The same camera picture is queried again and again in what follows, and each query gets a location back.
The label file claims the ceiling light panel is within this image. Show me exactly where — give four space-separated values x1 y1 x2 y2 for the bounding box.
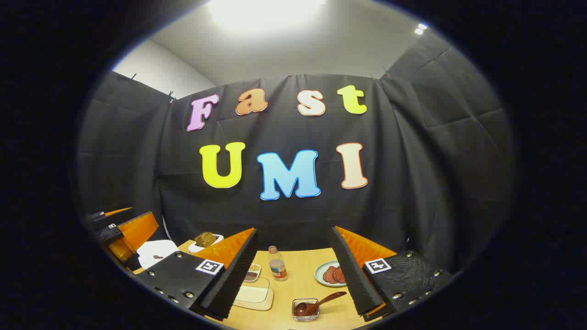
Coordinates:
209 0 326 29

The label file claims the white toaster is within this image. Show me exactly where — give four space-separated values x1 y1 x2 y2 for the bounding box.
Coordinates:
188 233 224 254

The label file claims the brown wooden spoon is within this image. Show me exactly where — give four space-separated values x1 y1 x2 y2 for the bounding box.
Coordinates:
293 291 348 318

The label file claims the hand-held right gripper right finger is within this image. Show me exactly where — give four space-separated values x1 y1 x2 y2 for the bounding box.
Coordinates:
331 226 454 320

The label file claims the clear bottle orange label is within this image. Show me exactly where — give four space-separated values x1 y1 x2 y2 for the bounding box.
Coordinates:
268 246 288 281

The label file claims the clear chopstick holder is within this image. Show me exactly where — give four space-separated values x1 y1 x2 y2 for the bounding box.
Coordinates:
292 298 320 321

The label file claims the white rice cooker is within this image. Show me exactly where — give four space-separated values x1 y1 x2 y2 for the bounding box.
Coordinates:
137 240 180 270

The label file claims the pale green plate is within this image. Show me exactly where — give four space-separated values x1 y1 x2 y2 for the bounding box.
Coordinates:
315 260 347 287

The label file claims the clear plastic rice container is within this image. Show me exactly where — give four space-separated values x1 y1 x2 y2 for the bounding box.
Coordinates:
232 276 274 311

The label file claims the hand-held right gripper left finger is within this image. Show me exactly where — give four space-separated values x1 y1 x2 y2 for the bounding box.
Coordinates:
134 228 258 320

